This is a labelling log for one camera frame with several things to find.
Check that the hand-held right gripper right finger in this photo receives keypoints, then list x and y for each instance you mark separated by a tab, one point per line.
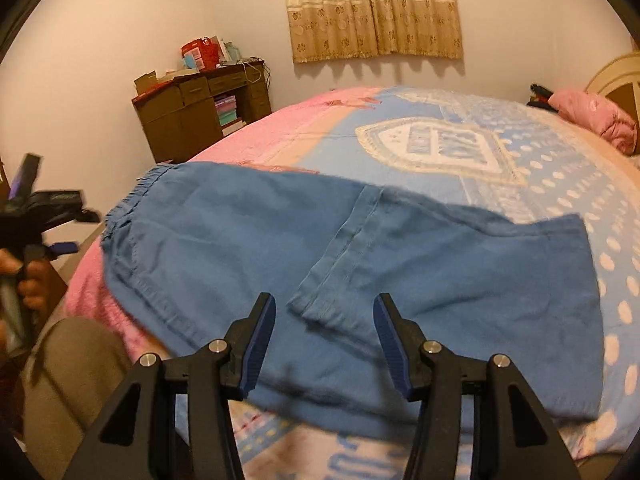
395	355

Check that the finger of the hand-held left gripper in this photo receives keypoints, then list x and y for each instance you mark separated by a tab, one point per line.
90	216

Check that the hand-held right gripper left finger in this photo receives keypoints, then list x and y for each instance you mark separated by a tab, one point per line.
257	355

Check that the blue pants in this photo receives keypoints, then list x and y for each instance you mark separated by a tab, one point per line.
400	270

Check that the person's left hand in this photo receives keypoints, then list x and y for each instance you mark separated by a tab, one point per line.
35	290

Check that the brown wooden desk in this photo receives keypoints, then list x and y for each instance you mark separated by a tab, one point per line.
170	125

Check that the brown cardboard box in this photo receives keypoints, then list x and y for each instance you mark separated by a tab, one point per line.
146	82

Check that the person's trousered leg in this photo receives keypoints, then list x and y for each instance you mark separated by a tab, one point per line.
70	385

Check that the stack of pastel boxes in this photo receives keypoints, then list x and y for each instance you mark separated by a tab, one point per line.
227	112

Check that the red gift bag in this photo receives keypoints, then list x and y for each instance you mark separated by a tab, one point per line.
205	52

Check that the pale green paper bag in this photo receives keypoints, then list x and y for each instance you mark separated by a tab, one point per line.
231	51

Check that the bed with patterned sheet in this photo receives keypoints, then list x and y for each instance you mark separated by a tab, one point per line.
450	125

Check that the dark clothes pile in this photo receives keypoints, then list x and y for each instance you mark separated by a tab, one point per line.
540	96

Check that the pink folded quilt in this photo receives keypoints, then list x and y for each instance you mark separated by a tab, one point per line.
595	115

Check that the beige patterned window curtain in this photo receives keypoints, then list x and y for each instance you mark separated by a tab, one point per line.
370	10

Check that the cream and brown headboard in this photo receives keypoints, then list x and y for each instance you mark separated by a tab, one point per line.
620	75

